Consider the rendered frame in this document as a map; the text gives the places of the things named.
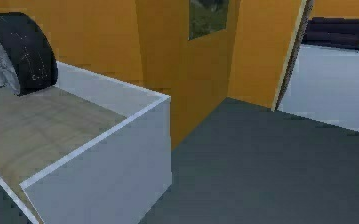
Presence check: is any white box table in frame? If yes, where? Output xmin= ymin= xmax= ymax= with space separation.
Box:
xmin=0 ymin=60 xmax=173 ymax=224

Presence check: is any dark purple sofa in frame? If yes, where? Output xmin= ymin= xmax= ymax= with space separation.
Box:
xmin=301 ymin=17 xmax=359 ymax=51

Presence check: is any green framed wall picture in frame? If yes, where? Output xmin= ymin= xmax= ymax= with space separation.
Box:
xmin=188 ymin=0 xmax=231 ymax=41

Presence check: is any brown room door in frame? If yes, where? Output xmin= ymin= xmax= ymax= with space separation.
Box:
xmin=271 ymin=0 xmax=316 ymax=112

